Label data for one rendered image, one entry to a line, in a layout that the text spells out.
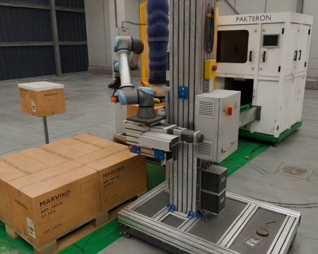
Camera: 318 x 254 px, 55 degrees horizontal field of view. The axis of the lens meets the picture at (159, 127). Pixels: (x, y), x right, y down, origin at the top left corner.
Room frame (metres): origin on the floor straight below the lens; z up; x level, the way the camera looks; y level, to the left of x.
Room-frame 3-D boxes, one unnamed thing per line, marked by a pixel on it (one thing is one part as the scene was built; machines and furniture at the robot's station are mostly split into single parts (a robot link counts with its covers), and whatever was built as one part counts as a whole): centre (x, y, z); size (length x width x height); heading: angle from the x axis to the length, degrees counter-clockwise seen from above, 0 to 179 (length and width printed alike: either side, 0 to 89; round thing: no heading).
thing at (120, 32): (4.17, 0.46, 1.62); 0.20 x 0.05 x 0.30; 140
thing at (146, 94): (2.26, 0.10, 1.20); 0.13 x 0.12 x 0.14; 104
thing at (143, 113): (2.26, 0.10, 1.09); 0.15 x 0.15 x 0.10
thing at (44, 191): (2.70, 0.90, 0.34); 1.20 x 1.00 x 0.40; 140
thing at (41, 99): (4.35, 1.70, 0.82); 0.60 x 0.40 x 0.40; 45
